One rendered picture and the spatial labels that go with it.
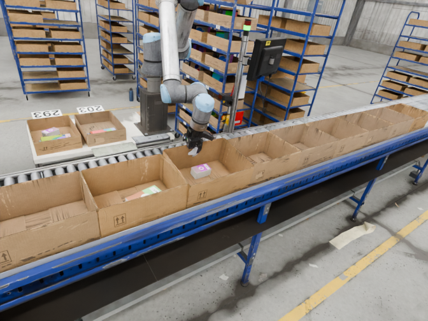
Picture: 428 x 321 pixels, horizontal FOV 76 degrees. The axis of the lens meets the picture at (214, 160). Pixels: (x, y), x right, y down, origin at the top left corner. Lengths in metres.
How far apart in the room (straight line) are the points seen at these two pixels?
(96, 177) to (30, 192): 0.26
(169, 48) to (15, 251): 1.06
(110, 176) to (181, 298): 1.06
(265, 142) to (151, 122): 0.95
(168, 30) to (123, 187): 0.82
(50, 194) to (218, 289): 1.31
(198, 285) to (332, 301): 0.97
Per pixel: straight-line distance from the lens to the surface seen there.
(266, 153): 1.92
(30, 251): 1.19
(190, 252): 1.52
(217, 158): 1.68
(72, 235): 1.18
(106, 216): 1.16
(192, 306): 2.08
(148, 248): 1.28
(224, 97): 2.33
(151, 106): 2.24
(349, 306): 2.43
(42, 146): 2.10
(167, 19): 1.56
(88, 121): 2.50
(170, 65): 1.44
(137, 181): 1.48
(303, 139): 2.20
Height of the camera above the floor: 1.78
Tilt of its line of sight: 31 degrees down
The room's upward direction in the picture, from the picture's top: 8 degrees clockwise
